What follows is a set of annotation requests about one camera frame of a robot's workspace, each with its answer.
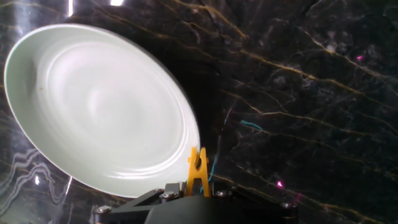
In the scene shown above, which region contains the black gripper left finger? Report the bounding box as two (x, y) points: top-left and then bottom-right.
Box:
(93, 182), (187, 224)

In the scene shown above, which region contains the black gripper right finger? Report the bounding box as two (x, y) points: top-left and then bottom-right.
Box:
(210, 185), (299, 224)

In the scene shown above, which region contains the yellow plastic clamp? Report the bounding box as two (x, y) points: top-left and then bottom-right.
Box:
(185, 146), (211, 198)

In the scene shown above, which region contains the pale green round plate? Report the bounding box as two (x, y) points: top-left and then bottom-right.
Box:
(3, 23), (201, 198)

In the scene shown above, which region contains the black marble pattern mat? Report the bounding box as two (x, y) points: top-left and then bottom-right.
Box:
(0, 0), (398, 224)

